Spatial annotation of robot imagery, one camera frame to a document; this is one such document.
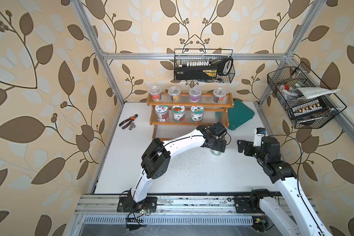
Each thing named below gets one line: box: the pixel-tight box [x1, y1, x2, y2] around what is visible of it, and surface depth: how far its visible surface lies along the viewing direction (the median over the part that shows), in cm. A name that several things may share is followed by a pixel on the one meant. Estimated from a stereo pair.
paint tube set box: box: [291, 98, 328, 119], surface depth 69 cm
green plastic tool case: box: [228, 99, 256, 131], surface depth 113 cm
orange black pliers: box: [118, 114, 139, 130], surface depth 111 cm
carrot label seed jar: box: [190, 105, 205, 123], surface depth 87 cm
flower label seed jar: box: [154, 104, 170, 123], surface depth 88 cm
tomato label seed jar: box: [171, 105, 186, 123], surface depth 88 cm
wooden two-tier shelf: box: [146, 91, 235, 140], surface depth 87 cm
